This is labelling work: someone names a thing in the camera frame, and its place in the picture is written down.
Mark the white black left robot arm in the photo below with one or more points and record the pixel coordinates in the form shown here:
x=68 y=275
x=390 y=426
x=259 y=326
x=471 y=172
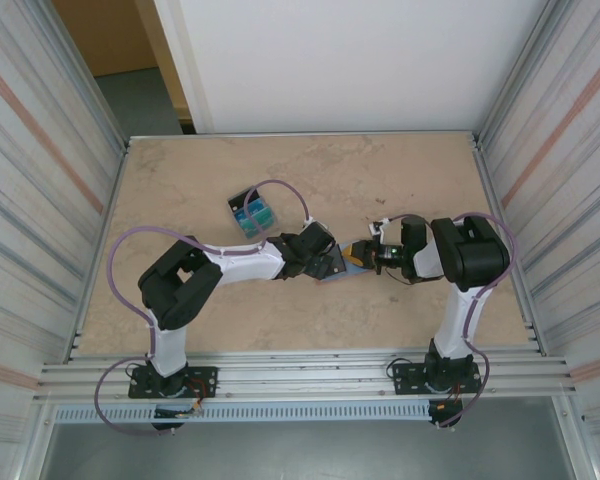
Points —
x=240 y=262

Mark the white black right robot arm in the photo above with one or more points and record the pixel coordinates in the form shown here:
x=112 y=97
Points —
x=460 y=320

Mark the clear acrylic card stand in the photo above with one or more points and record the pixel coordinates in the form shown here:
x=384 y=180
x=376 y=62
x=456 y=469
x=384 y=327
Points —
x=272 y=220

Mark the teal credit card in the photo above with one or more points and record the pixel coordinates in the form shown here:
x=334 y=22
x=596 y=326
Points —
x=266 y=224

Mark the blue credit card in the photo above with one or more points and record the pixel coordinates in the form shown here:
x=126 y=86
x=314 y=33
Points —
x=261 y=207

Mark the white partition board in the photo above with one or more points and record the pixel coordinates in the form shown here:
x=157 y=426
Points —
x=330 y=60

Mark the translucent corrugated side panel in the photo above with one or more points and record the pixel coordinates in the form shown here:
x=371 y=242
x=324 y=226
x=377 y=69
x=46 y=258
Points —
x=570 y=150
x=30 y=175

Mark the brown wooden panel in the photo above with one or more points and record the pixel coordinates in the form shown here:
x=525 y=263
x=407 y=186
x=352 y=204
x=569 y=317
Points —
x=105 y=35

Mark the aluminium mounting rail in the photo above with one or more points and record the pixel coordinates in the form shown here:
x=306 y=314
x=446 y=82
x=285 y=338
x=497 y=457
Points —
x=305 y=372

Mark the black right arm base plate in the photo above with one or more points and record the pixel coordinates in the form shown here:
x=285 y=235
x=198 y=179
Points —
x=405 y=375

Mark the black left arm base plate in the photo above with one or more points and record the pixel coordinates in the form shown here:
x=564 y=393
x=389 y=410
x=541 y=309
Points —
x=205 y=375

